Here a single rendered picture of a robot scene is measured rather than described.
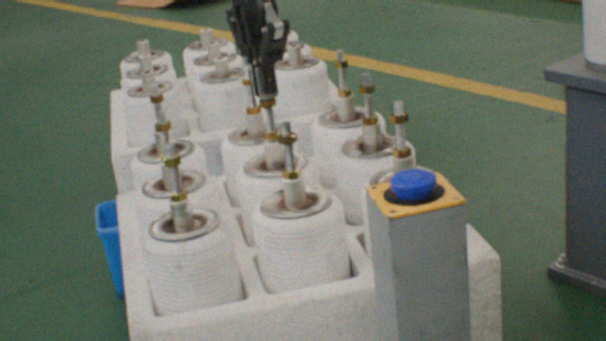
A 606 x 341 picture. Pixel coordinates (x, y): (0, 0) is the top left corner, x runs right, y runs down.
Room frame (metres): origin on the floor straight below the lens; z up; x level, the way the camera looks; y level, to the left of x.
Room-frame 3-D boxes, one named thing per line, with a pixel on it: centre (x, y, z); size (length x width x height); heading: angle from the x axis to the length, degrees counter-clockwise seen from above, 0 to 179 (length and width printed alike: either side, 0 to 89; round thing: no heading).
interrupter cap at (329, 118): (1.14, -0.05, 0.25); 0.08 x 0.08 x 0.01
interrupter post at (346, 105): (1.14, -0.05, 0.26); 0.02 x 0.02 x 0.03
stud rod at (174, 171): (0.87, 0.14, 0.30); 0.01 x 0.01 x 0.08; 71
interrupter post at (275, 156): (1.01, 0.04, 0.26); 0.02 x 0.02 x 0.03
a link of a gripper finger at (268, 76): (0.99, 0.03, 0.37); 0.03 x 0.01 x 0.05; 24
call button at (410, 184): (0.73, -0.08, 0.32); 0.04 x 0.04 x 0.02
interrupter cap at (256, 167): (1.01, 0.04, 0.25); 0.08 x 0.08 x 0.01
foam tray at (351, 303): (1.00, 0.04, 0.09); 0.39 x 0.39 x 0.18; 10
